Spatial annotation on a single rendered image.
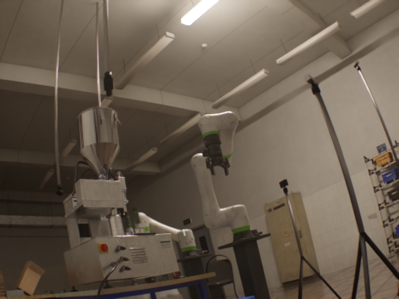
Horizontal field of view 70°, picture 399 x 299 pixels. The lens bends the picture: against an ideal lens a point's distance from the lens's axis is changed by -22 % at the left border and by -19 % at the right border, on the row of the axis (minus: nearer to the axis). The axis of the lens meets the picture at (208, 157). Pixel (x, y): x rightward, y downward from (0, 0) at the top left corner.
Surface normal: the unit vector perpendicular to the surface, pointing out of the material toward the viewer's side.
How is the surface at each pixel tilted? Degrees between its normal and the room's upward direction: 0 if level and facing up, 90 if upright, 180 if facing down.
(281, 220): 90
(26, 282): 90
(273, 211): 90
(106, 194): 90
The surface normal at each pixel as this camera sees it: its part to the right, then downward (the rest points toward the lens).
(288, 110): -0.72, -0.07
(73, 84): 0.66, -0.39
